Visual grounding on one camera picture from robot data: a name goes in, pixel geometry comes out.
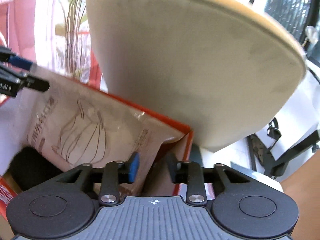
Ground exercise bike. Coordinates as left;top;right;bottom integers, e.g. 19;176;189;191
246;117;320;179

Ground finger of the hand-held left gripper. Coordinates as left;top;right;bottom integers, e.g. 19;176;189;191
0;46;34;72
17;76;50;92

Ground white board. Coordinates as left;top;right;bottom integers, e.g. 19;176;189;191
250;62;320;160

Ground wooden panel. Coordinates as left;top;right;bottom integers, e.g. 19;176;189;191
280;152;320;240

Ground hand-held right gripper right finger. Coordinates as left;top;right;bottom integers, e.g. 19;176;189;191
166;153;253;207

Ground pink printed backdrop cloth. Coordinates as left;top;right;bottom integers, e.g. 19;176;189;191
0;0;105;90

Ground red cardboard box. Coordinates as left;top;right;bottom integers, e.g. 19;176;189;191
0;79;215;230

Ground clear packet with beige insert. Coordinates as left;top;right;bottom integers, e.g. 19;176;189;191
0;74;180;198

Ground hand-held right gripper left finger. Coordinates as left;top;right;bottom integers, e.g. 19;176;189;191
54;152;140;206

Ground black framed window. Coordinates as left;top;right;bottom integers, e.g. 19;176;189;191
247;0;320;68

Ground beige upholstered chair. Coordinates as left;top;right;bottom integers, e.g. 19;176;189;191
86;0;307;153

